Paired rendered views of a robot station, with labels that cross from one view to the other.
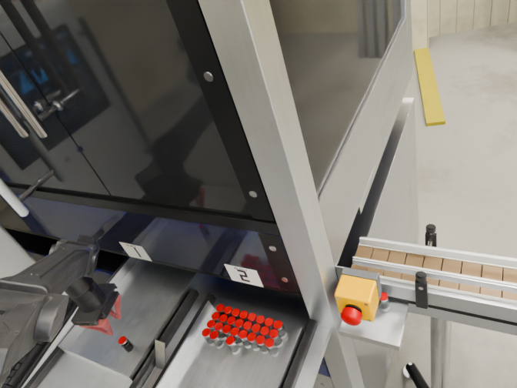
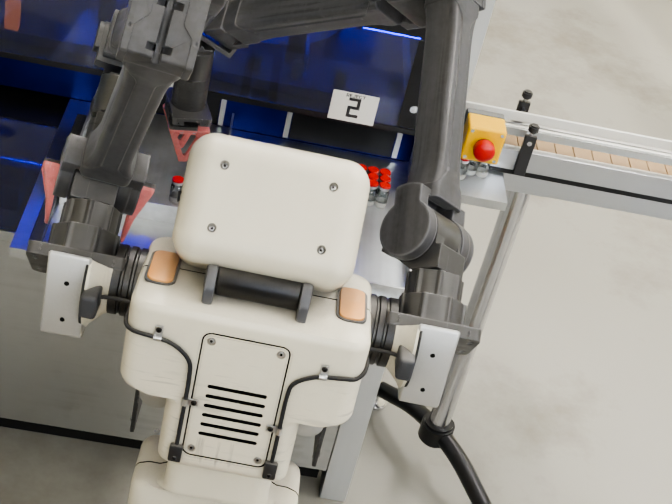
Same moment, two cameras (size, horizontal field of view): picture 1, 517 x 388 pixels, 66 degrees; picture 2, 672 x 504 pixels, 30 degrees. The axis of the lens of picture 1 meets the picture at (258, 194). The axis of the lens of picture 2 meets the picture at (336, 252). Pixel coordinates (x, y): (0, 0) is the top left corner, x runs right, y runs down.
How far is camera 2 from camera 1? 1.76 m
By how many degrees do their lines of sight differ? 36
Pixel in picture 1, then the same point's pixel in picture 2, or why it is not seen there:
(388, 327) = (490, 189)
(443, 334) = (511, 234)
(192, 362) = not seen: hidden behind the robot
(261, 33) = not seen: outside the picture
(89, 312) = (195, 111)
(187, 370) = not seen: hidden behind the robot
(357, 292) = (492, 126)
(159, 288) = (167, 143)
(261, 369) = (372, 217)
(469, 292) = (566, 155)
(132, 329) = (159, 182)
